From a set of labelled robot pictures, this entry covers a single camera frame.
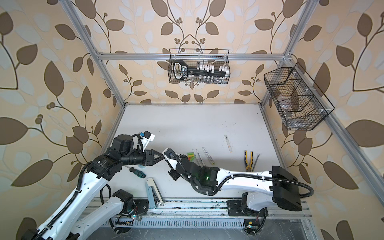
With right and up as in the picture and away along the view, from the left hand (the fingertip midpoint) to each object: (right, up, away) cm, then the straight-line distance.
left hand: (164, 156), depth 68 cm
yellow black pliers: (+45, -12, +19) cm, 51 cm away
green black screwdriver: (-19, -13, +16) cm, 28 cm away
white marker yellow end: (+21, -6, +25) cm, 34 cm away
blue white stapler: (-6, -23, +7) cm, 25 cm away
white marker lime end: (+23, -7, +23) cm, 34 cm away
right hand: (+2, -2, +2) cm, 3 cm away
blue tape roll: (-18, -11, +21) cm, 30 cm away
